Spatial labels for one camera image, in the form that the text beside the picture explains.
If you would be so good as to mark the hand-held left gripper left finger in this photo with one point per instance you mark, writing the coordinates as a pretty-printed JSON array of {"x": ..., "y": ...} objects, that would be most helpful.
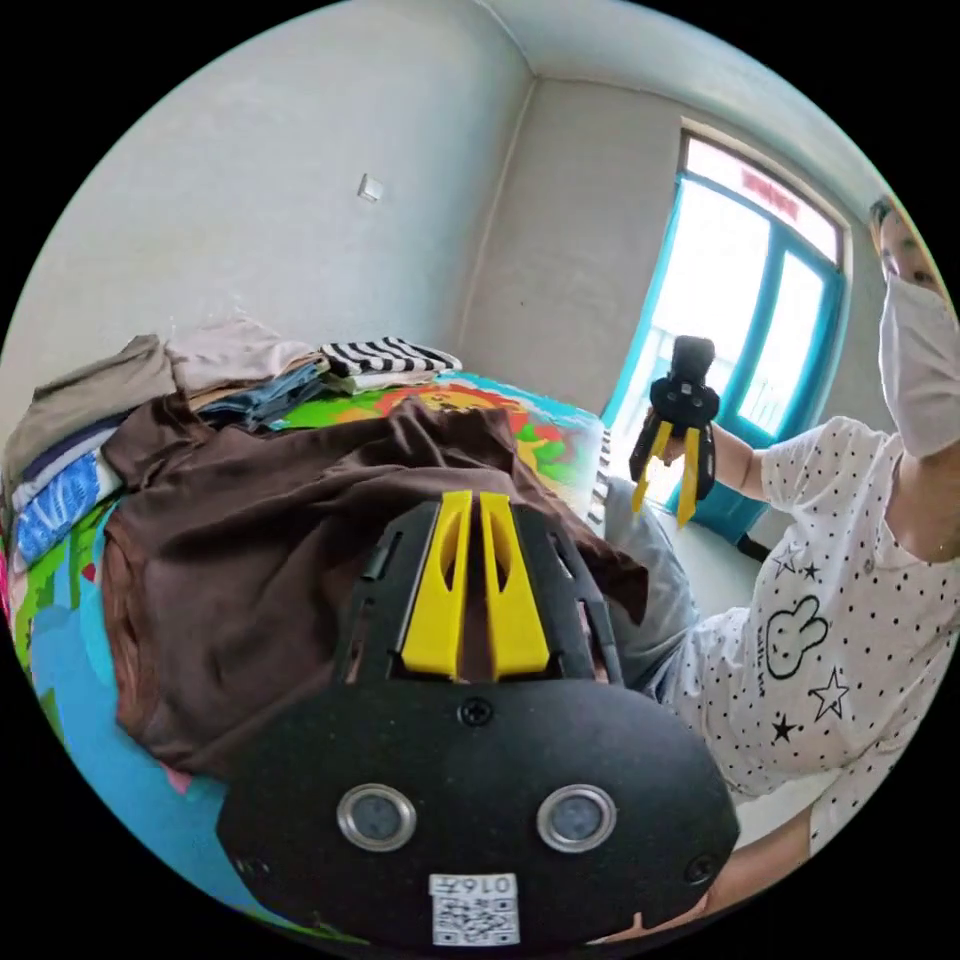
[{"x": 439, "y": 600}]

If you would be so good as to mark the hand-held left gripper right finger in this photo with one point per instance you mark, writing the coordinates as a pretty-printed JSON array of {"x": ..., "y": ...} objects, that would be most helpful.
[{"x": 517, "y": 607}]

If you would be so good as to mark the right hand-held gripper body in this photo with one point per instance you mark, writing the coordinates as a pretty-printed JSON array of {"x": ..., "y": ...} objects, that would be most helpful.
[{"x": 684, "y": 399}]

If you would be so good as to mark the dark brown long sleeve shirt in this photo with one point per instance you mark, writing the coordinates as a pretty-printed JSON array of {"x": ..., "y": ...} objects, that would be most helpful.
[{"x": 262, "y": 540}]

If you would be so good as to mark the person's left forearm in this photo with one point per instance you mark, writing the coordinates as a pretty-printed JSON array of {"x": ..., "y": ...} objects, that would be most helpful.
[{"x": 769, "y": 859}]

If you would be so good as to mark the person's right forearm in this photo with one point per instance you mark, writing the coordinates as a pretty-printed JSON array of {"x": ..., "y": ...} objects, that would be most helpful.
[{"x": 742, "y": 459}]

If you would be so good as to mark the person's right hand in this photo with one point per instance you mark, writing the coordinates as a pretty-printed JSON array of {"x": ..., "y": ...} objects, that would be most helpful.
[{"x": 673, "y": 451}]

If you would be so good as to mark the person's left hand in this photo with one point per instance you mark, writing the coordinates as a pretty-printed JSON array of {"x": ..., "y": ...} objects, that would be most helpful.
[{"x": 667, "y": 928}]

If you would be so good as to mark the person's body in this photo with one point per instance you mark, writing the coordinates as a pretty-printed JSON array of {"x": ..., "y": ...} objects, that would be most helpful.
[{"x": 825, "y": 600}]

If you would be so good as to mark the pile of clothes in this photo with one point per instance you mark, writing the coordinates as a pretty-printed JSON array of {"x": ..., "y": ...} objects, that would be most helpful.
[{"x": 97, "y": 390}]

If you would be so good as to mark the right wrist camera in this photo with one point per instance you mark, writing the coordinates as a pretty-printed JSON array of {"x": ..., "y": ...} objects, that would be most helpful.
[{"x": 691, "y": 357}]

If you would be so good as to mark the window with blue frame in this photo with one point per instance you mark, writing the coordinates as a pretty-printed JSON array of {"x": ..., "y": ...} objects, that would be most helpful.
[{"x": 735, "y": 300}]

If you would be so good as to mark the white wall switch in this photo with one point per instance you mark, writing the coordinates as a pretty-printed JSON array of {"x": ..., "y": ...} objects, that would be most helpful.
[{"x": 370, "y": 187}]

